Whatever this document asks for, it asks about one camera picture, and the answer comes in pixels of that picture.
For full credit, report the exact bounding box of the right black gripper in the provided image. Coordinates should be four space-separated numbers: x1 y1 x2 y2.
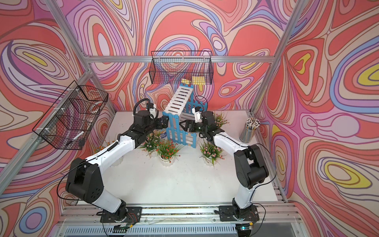
179 120 207 134

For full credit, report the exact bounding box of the blue white wooden rack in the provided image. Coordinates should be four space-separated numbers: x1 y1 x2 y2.
162 84 208 148

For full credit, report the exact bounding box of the pink flower potted plant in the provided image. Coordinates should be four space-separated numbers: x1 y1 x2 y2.
215 112 229 128
140 131 161 158
199 142 225 166

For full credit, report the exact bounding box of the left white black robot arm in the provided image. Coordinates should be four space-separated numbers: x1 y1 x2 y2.
65 98 169 223

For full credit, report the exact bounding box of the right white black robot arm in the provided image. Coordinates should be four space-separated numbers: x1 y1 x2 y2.
179 107 269 222

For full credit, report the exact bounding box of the red flower potted plant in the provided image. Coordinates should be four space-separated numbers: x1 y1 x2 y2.
156 140 182 167

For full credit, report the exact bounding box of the orange flower potted plant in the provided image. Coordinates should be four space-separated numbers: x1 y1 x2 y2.
93 141 114 154

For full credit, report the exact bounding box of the blue treehouse book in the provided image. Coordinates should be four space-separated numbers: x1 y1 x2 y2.
159 130 167 139

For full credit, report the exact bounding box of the small yellow block in basket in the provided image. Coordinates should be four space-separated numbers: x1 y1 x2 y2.
181 79 191 86

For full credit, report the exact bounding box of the yellow sponge in basket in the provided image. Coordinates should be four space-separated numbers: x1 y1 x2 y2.
191 76 206 86

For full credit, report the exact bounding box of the pencil holder cup with pencils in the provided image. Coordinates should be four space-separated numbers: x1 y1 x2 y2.
239 117 261 143

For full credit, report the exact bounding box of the white marker in basket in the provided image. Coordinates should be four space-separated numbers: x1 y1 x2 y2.
66 131 84 146

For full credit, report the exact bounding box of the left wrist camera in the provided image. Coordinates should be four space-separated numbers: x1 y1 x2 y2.
147 103 159 118

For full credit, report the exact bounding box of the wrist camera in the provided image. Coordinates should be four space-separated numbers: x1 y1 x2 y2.
147 103 159 118
191 106 202 123

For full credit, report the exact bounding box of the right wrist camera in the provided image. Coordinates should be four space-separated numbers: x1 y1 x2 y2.
191 106 202 123

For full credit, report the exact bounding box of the black wire basket back wall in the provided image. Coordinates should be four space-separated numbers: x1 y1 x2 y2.
149 49 214 85

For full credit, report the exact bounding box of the black wire basket wall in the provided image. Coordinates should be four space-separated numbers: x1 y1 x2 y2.
149 49 214 85
32 82 109 150

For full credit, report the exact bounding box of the black wire basket left wall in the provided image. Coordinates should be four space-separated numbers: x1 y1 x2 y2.
32 82 109 150

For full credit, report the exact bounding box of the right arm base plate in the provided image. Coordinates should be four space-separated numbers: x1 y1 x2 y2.
214 205 260 223

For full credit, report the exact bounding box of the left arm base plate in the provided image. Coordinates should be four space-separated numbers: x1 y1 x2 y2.
100 206 142 224

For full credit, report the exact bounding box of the aluminium front rail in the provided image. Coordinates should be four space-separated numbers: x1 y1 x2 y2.
50 202 310 237

